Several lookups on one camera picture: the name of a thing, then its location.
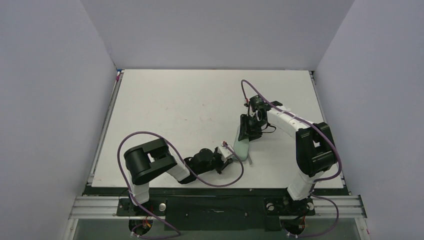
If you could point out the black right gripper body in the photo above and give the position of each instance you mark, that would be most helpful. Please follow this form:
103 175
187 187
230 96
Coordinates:
249 125

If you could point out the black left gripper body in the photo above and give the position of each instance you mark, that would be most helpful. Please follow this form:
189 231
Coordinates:
219 160

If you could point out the aluminium table edge rail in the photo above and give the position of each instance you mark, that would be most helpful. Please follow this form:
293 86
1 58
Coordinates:
105 125

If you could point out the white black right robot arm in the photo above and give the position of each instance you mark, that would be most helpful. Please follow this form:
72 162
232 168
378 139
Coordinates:
313 150

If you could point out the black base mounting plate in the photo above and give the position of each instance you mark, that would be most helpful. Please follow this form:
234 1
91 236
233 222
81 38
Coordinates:
218 209

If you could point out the mint green umbrella case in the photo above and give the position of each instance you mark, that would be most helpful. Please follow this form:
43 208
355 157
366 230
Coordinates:
241 147

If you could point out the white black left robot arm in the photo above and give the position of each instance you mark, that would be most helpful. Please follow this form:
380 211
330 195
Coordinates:
143 163

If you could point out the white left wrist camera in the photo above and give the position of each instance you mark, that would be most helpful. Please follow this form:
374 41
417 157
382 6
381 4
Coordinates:
226 151

